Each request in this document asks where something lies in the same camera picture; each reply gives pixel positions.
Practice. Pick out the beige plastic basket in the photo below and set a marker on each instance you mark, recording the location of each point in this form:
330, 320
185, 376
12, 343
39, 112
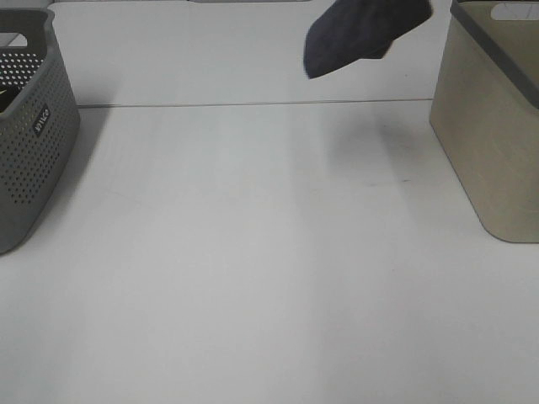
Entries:
485, 112

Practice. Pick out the dark grey towel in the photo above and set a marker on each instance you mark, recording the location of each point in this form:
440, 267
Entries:
351, 30

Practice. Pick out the grey perforated plastic basket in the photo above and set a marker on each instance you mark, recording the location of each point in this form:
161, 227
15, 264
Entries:
39, 121

